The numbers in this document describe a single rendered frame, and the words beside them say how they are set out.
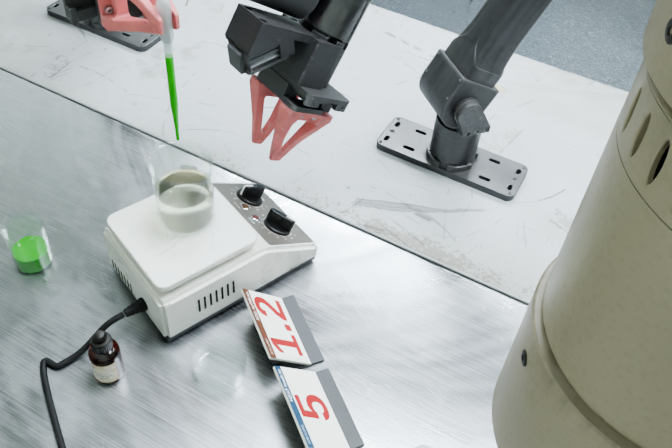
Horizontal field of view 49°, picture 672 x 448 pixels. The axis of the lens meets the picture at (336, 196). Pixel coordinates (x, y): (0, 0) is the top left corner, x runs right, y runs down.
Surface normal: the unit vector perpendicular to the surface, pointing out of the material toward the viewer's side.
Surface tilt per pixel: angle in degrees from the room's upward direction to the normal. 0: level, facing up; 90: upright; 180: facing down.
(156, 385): 0
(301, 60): 59
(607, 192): 90
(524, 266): 0
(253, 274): 90
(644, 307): 90
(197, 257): 0
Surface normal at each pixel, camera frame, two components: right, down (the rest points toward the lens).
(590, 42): 0.07, -0.70
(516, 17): 0.30, 0.67
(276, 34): 0.61, 0.58
